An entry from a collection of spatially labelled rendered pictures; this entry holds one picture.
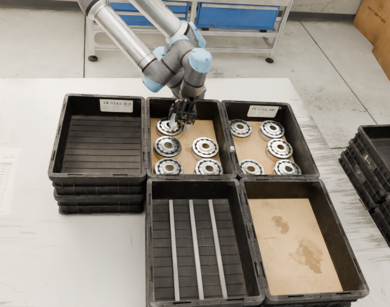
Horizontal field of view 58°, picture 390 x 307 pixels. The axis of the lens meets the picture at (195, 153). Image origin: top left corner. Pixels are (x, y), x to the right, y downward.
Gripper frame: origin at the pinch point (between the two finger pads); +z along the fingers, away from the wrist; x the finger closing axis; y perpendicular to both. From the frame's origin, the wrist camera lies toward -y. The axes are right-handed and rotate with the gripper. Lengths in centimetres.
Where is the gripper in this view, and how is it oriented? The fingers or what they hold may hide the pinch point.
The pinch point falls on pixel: (177, 127)
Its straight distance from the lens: 140.0
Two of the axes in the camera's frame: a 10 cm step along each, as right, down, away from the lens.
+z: -2.6, 6.6, 7.1
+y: 1.1, 7.5, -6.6
